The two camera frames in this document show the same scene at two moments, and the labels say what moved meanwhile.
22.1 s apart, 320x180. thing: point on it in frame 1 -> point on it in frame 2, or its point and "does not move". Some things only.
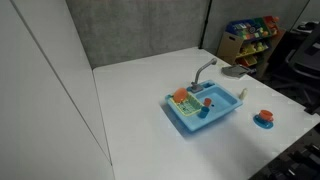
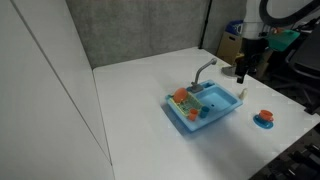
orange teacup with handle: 266,115 does not move
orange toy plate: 180,94 does not move
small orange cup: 207,102 -> 193,113
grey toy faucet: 197,87 does not move
